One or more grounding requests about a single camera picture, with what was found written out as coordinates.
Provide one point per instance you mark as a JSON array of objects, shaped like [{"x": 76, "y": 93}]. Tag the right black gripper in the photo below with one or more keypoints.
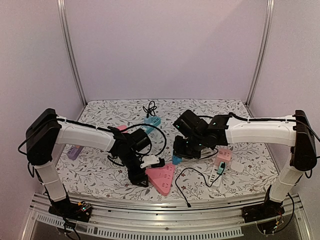
[{"x": 186, "y": 150}]

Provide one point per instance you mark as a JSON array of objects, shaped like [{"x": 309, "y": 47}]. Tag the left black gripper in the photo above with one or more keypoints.
[{"x": 137, "y": 178}]

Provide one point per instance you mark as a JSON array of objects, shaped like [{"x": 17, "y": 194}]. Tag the blue plug adapter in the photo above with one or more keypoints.
[{"x": 176, "y": 160}]

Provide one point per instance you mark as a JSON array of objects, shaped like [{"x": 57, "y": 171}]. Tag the pink power strip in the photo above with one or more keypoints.
[{"x": 161, "y": 178}]

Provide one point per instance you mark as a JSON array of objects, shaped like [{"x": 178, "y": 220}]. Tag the pink cube socket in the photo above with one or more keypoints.
[{"x": 223, "y": 155}]

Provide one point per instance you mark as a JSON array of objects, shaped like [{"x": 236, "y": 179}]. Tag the white power strip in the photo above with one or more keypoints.
[{"x": 215, "y": 178}]

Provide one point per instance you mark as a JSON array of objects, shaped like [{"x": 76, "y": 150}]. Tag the teal small adapter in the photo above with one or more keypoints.
[{"x": 221, "y": 168}]

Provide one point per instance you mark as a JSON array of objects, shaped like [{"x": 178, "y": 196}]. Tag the teal power strip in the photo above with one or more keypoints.
[{"x": 148, "y": 128}]

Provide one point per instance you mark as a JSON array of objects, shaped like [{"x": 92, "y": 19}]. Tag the light blue charger plug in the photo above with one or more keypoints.
[{"x": 148, "y": 120}]

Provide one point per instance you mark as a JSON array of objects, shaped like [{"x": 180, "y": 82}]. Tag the purple power strip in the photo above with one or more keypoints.
[{"x": 74, "y": 152}]

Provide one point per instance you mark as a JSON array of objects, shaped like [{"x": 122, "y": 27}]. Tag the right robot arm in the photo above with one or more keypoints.
[{"x": 293, "y": 131}]

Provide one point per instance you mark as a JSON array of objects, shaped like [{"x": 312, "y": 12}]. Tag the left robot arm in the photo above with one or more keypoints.
[{"x": 50, "y": 129}]

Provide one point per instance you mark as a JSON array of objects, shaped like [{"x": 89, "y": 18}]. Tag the pink flat plug adapter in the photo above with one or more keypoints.
[{"x": 122, "y": 127}]

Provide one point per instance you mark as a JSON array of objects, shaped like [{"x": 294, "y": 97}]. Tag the floral table mat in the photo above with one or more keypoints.
[{"x": 93, "y": 174}]

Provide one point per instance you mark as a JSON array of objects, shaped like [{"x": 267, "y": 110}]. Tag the white square adapter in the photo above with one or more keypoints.
[{"x": 237, "y": 166}]

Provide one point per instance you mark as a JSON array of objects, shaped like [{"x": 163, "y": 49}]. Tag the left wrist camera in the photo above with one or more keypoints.
[{"x": 152, "y": 161}]

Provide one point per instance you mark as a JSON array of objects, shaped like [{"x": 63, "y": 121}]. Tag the aluminium front rail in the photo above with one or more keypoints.
[{"x": 123, "y": 219}]

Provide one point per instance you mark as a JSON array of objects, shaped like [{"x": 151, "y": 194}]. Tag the right aluminium frame post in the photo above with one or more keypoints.
[{"x": 262, "y": 51}]

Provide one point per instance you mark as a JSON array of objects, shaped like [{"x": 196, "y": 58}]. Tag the aluminium frame post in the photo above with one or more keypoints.
[
  {"x": 262, "y": 51},
  {"x": 70, "y": 52}
]

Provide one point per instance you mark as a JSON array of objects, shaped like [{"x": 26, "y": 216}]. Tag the left aluminium frame post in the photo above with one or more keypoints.
[{"x": 70, "y": 52}]

